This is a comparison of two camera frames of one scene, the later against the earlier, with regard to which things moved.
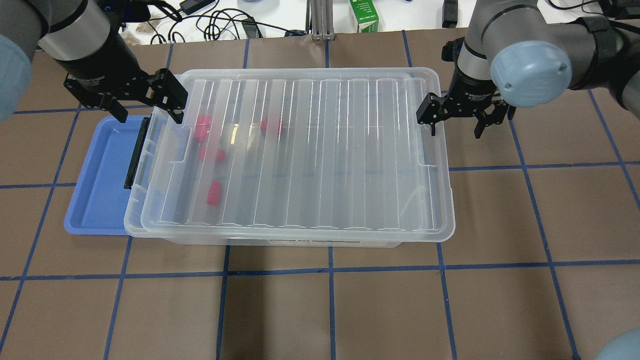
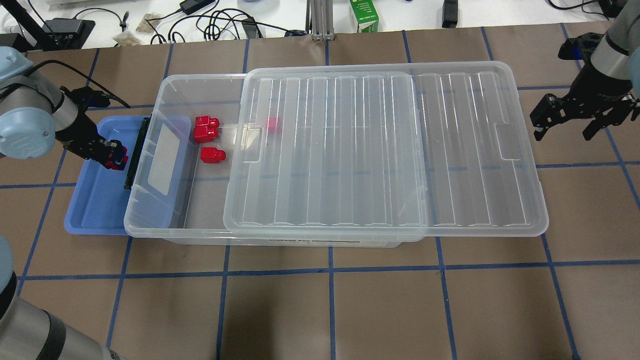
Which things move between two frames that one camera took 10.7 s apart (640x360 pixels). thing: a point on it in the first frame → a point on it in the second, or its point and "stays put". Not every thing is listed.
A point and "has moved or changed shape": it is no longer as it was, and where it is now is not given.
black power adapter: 189,7 stays put
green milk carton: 366,15 stays put
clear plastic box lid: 335,154 has moved or changed shape
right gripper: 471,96 → 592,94
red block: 214,193 → 112,165
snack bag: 130,39 stays put
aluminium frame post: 319,20 stays put
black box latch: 135,162 stays put
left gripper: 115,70 → 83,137
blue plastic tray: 98,202 stays put
